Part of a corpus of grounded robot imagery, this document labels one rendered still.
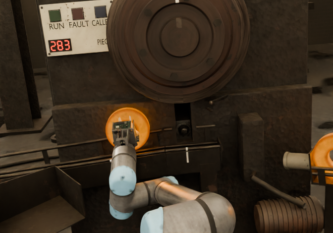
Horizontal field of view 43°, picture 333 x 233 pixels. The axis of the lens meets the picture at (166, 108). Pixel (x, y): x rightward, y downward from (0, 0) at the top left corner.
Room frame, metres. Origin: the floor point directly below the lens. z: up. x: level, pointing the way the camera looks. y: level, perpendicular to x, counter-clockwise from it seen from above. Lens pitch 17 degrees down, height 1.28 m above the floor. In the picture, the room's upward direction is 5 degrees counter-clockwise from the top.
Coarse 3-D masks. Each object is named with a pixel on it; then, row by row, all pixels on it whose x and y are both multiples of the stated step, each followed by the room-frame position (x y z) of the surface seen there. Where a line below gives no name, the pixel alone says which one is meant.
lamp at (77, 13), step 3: (72, 9) 1.50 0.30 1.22; (75, 9) 1.50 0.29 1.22; (78, 9) 1.50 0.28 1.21; (81, 9) 1.50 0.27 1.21; (72, 12) 1.50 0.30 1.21; (75, 12) 1.50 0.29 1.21; (78, 12) 1.50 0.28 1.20; (81, 12) 1.50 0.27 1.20; (75, 15) 1.50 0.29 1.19; (78, 15) 1.50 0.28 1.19; (81, 15) 1.50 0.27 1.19; (75, 18) 1.50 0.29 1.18; (78, 18) 1.50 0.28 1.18; (81, 18) 1.50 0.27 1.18
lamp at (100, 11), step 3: (102, 6) 1.50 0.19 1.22; (96, 9) 1.50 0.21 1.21; (99, 9) 1.50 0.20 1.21; (102, 9) 1.50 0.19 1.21; (105, 9) 1.51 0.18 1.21; (96, 12) 1.50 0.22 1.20; (99, 12) 1.50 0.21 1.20; (102, 12) 1.50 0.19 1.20; (105, 12) 1.50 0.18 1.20; (96, 15) 1.50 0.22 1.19; (99, 15) 1.50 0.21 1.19; (102, 15) 1.50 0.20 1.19; (105, 15) 1.50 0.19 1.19
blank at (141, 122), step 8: (120, 112) 1.41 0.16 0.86; (128, 112) 1.41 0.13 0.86; (136, 112) 1.41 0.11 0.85; (112, 120) 1.41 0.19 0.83; (128, 120) 1.41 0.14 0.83; (136, 120) 1.41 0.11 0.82; (144, 120) 1.41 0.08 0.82; (136, 128) 1.41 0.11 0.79; (144, 128) 1.41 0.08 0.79; (112, 136) 1.41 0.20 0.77; (144, 136) 1.41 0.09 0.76; (112, 144) 1.41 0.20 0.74
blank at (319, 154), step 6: (324, 138) 1.23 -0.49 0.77; (330, 138) 1.22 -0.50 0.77; (318, 144) 1.24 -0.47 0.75; (324, 144) 1.23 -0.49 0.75; (330, 144) 1.22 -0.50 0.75; (318, 150) 1.24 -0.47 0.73; (324, 150) 1.23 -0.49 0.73; (330, 150) 1.22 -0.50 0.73; (318, 156) 1.24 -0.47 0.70; (324, 156) 1.23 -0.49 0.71; (318, 162) 1.24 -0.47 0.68; (324, 162) 1.23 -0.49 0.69; (330, 162) 1.23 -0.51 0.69
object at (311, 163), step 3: (312, 150) 1.26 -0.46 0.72; (309, 153) 1.24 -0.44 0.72; (312, 153) 1.25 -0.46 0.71; (309, 156) 1.23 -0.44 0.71; (312, 156) 1.25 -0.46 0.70; (309, 159) 1.23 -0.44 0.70; (312, 159) 1.25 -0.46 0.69; (309, 162) 1.23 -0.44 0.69; (312, 162) 1.24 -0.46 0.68; (309, 165) 1.23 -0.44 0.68; (312, 165) 1.24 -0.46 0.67; (312, 171) 1.24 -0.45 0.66; (315, 171) 1.26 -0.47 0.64; (312, 177) 1.23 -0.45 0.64; (315, 177) 1.25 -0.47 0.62; (312, 180) 1.23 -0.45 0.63; (312, 183) 1.23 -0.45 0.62
